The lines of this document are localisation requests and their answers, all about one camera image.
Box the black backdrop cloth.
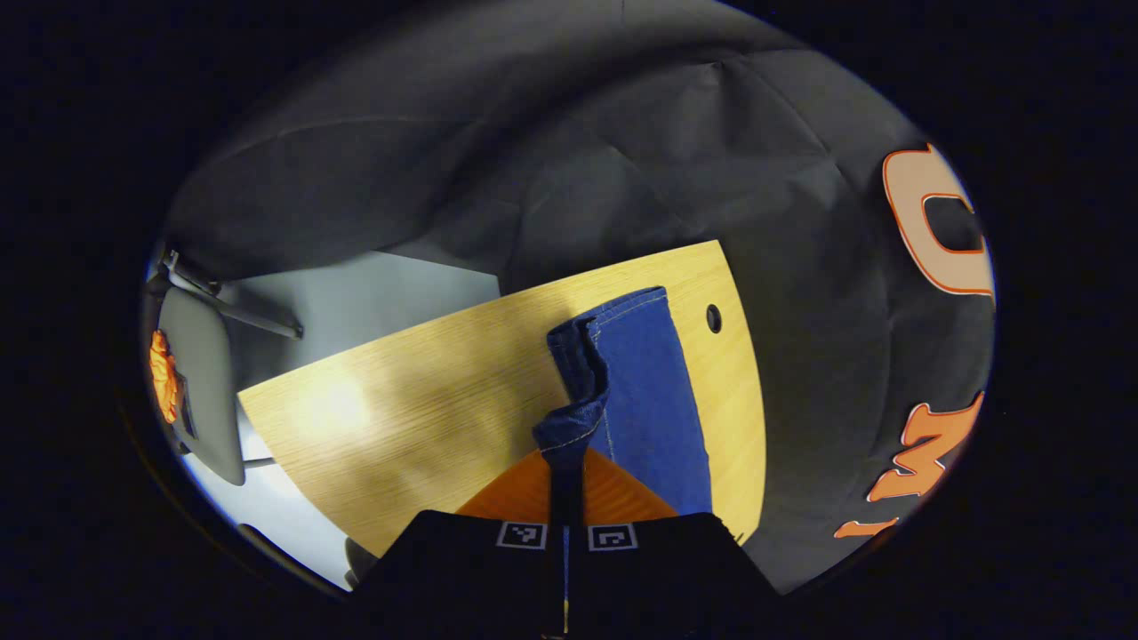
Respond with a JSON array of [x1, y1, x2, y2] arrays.
[[164, 0, 997, 595]]

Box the blue denim jeans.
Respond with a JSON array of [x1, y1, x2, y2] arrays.
[[532, 285, 715, 525]]

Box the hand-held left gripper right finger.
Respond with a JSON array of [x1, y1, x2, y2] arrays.
[[569, 449, 801, 640]]

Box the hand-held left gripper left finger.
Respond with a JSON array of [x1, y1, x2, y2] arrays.
[[342, 449, 568, 640]]

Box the grey chair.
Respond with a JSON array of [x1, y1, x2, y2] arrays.
[[145, 249, 305, 487]]

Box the orange crumpled object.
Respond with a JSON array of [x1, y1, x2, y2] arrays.
[[148, 330, 181, 425]]

